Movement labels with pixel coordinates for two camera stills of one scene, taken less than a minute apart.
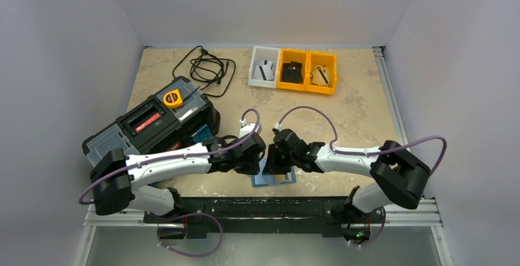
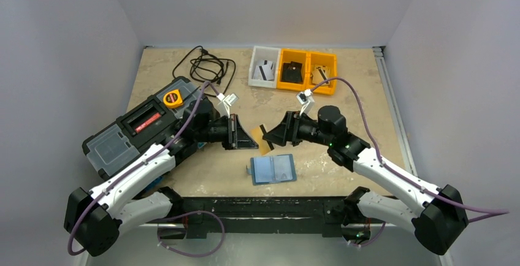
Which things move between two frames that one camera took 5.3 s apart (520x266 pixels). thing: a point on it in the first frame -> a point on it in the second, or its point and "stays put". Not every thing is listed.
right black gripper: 277,160 -> 290,127
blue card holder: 268,179 stays put
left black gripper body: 246,166 -> 222,132
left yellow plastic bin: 287,56 stays put
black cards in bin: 292,72 stays put
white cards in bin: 265,70 stays put
